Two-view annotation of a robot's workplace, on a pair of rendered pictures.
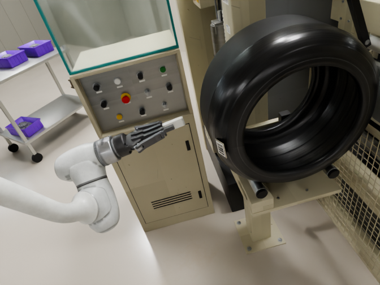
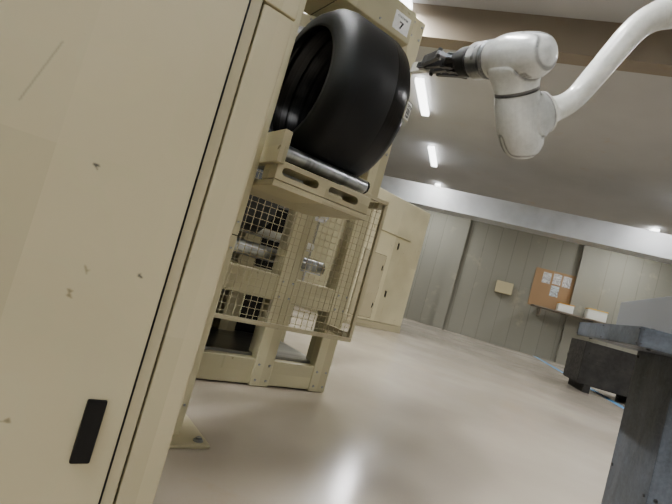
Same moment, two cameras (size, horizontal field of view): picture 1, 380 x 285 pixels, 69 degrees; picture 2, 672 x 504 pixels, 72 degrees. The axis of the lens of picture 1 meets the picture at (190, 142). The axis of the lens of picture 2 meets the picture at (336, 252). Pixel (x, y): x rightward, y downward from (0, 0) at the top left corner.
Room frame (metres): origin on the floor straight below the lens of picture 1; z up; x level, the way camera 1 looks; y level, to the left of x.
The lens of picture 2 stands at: (1.54, 1.08, 0.58)
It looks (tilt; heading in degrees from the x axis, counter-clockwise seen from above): 3 degrees up; 237
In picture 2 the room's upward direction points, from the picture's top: 16 degrees clockwise
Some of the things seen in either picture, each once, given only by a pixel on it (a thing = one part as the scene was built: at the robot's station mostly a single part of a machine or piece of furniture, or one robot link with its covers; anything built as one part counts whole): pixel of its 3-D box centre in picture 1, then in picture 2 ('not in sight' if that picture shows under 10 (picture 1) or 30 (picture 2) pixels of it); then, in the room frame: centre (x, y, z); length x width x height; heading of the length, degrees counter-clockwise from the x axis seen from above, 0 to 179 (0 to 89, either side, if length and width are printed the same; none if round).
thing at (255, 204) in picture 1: (246, 175); (318, 188); (0.85, -0.21, 0.84); 0.36 x 0.09 x 0.06; 3
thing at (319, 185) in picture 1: (277, 172); (293, 199); (0.86, -0.35, 0.80); 0.37 x 0.36 x 0.02; 93
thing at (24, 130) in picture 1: (31, 98); not in sight; (3.10, 1.64, 0.55); 1.14 x 0.67 x 1.10; 135
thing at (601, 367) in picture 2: not in sight; (608, 372); (-5.47, -2.21, 0.34); 0.98 x 0.81 x 0.67; 137
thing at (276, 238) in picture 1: (258, 230); (153, 424); (1.11, -0.31, 0.01); 0.27 x 0.27 x 0.02; 3
